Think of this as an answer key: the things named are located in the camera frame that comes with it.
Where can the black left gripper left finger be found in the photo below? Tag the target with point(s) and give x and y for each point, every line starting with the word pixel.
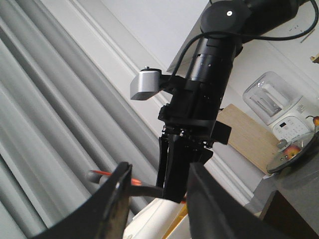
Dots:
pixel 103 216

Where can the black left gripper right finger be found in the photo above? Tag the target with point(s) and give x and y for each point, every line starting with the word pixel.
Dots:
pixel 214 214

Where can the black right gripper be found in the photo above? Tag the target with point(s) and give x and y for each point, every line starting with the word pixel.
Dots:
pixel 193 108

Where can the grey orange handled scissors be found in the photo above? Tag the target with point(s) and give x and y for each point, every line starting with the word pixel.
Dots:
pixel 137 188

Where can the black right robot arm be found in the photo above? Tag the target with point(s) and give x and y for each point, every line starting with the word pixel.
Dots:
pixel 225 26

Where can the light wooden cutting board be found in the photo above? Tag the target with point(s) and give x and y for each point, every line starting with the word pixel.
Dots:
pixel 249 138

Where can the glass fruit plate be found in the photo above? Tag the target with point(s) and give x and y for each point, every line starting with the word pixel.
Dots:
pixel 290 151

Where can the white blender appliance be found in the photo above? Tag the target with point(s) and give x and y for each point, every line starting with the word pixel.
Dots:
pixel 280 106

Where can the grey curtain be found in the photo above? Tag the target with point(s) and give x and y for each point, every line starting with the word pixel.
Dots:
pixel 65 73

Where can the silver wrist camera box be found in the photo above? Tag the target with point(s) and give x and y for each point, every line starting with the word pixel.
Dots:
pixel 145 84

